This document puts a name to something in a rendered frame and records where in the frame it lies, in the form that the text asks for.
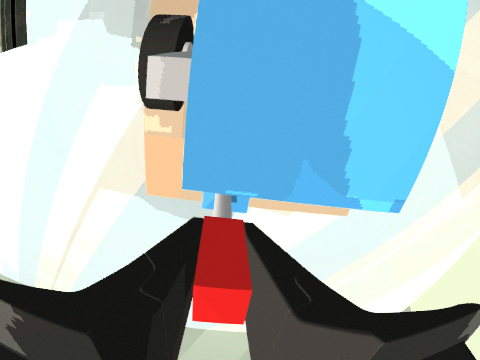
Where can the red-headed pin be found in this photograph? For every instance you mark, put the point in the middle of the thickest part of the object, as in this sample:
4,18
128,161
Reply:
223,286

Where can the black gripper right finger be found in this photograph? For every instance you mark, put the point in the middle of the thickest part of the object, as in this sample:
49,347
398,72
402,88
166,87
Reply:
293,315

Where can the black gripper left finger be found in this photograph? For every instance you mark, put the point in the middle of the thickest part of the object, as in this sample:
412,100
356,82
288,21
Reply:
136,313

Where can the tan wooden ramp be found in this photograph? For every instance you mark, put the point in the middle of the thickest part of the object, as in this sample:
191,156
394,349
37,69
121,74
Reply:
164,137

